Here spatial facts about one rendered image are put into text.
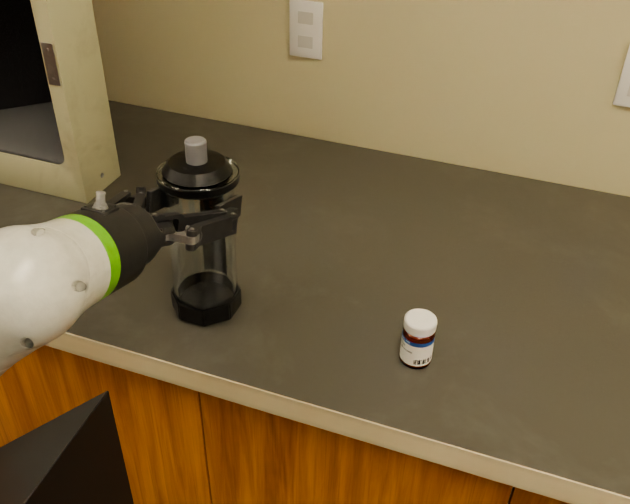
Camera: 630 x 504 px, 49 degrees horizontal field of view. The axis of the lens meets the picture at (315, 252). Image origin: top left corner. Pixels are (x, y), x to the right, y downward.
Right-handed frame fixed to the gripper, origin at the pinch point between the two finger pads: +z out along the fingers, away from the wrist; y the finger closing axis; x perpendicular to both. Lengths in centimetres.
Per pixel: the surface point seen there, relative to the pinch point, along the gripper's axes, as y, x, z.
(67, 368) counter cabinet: 20.4, 31.3, 0.2
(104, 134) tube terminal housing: 32.4, -0.1, 27.4
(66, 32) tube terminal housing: 32.6, -17.8, 16.5
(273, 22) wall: 13, -22, 56
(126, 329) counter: 8.5, 20.1, -2.8
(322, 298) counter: -15.8, 15.0, 12.6
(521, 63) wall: -37, -21, 56
